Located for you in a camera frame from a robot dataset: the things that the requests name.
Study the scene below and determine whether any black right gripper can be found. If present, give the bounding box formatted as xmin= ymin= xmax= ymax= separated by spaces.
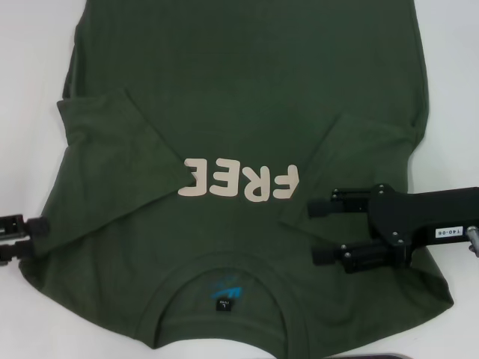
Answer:
xmin=306 ymin=182 xmax=479 ymax=274

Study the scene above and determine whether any dark green FREE t-shirt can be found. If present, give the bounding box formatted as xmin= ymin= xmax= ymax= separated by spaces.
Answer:
xmin=20 ymin=0 xmax=456 ymax=351

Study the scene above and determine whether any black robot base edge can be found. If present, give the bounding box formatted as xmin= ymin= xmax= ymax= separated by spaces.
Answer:
xmin=325 ymin=353 xmax=411 ymax=359

